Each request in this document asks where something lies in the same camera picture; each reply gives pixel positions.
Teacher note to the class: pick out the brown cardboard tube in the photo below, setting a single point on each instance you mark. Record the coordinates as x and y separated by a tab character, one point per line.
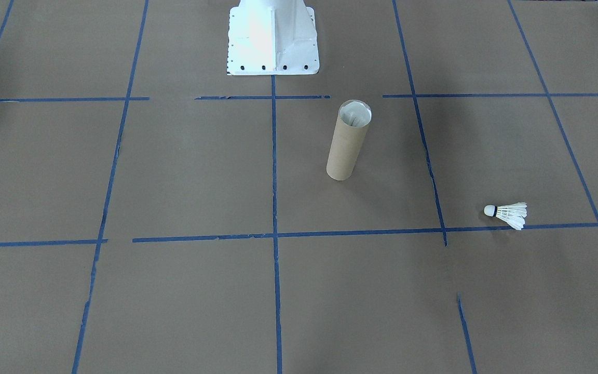
347	150

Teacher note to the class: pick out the white square base plate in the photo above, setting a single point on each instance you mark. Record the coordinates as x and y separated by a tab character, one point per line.
273	36

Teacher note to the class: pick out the white feather shuttlecock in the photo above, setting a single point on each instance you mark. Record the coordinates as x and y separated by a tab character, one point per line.
356	115
512	214

